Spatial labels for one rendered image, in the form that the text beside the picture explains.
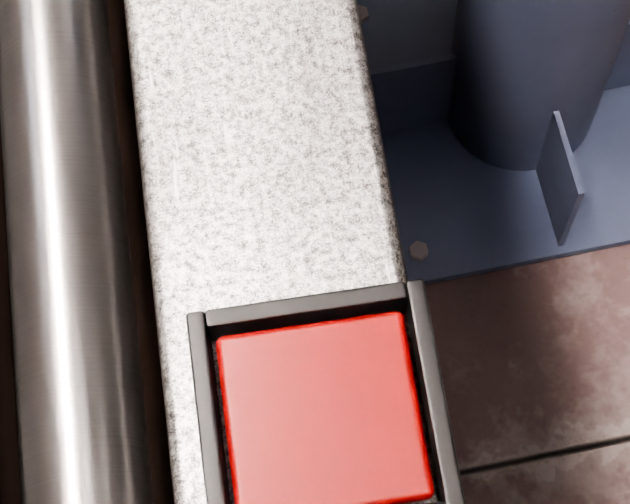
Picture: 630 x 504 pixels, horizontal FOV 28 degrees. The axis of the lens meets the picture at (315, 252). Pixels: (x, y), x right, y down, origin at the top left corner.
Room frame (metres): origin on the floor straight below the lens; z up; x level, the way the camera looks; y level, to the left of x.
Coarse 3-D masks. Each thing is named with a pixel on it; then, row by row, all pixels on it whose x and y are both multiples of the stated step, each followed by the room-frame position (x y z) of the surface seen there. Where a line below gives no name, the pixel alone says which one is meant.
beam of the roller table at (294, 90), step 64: (128, 0) 0.26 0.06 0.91; (192, 0) 0.26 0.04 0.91; (256, 0) 0.25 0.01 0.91; (320, 0) 0.25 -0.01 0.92; (192, 64) 0.23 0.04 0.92; (256, 64) 0.23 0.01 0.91; (320, 64) 0.23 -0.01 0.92; (192, 128) 0.20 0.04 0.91; (256, 128) 0.20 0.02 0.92; (320, 128) 0.20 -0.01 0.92; (192, 192) 0.18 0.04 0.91; (256, 192) 0.18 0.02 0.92; (320, 192) 0.18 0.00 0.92; (384, 192) 0.17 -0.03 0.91; (192, 256) 0.16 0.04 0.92; (256, 256) 0.15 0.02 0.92; (320, 256) 0.15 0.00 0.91; (384, 256) 0.15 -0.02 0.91; (192, 384) 0.11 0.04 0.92; (192, 448) 0.09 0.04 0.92
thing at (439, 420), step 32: (384, 288) 0.13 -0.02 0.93; (416, 288) 0.13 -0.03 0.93; (192, 320) 0.13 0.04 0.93; (224, 320) 0.13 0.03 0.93; (256, 320) 0.13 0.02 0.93; (288, 320) 0.13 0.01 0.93; (320, 320) 0.13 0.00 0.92; (416, 320) 0.12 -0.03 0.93; (192, 352) 0.12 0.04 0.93; (416, 352) 0.11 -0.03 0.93; (448, 416) 0.09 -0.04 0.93; (448, 448) 0.08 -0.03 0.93; (224, 480) 0.08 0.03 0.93; (448, 480) 0.07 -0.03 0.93
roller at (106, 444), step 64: (0, 0) 0.27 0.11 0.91; (64, 0) 0.26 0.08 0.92; (0, 64) 0.24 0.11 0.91; (64, 64) 0.23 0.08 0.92; (64, 128) 0.21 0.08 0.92; (64, 192) 0.18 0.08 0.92; (64, 256) 0.16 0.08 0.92; (128, 256) 0.16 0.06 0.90; (64, 320) 0.14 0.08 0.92; (128, 320) 0.14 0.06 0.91; (64, 384) 0.12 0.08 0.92; (128, 384) 0.12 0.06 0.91; (64, 448) 0.09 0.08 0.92; (128, 448) 0.09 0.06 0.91
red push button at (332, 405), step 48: (240, 336) 0.12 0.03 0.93; (288, 336) 0.12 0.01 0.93; (336, 336) 0.12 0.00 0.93; (384, 336) 0.12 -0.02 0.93; (240, 384) 0.11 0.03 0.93; (288, 384) 0.11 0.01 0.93; (336, 384) 0.10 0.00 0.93; (384, 384) 0.10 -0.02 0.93; (240, 432) 0.09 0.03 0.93; (288, 432) 0.09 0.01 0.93; (336, 432) 0.09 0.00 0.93; (384, 432) 0.09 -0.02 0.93; (240, 480) 0.08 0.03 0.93; (288, 480) 0.08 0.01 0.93; (336, 480) 0.07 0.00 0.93; (384, 480) 0.07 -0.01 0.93; (432, 480) 0.07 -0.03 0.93
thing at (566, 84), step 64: (384, 0) 0.83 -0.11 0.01; (448, 0) 0.82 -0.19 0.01; (512, 0) 0.61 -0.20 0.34; (576, 0) 0.59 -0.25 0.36; (384, 64) 0.74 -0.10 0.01; (448, 64) 0.66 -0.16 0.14; (512, 64) 0.60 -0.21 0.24; (576, 64) 0.59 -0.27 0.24; (384, 128) 0.65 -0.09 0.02; (448, 128) 0.65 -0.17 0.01; (512, 128) 0.59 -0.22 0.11; (576, 128) 0.60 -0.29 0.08; (448, 192) 0.57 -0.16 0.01; (512, 192) 0.56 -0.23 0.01; (576, 192) 0.50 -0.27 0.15; (448, 256) 0.49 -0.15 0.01; (512, 256) 0.49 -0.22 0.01
